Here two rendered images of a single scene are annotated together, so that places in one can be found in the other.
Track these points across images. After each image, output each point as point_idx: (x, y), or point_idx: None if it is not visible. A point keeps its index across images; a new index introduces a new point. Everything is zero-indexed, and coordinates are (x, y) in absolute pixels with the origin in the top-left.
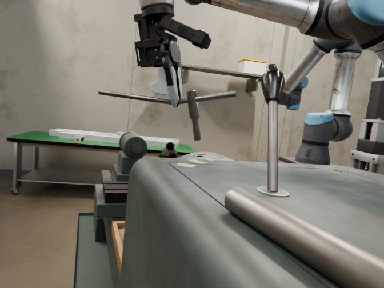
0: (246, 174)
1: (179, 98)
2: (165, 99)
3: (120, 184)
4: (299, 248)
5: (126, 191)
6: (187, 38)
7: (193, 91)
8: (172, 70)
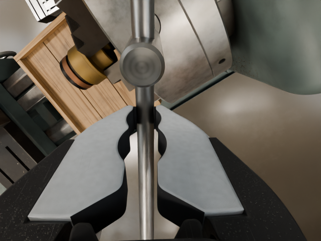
0: None
1: (135, 111)
2: (151, 149)
3: (14, 180)
4: None
5: (33, 164)
6: None
7: (158, 49)
8: (227, 187)
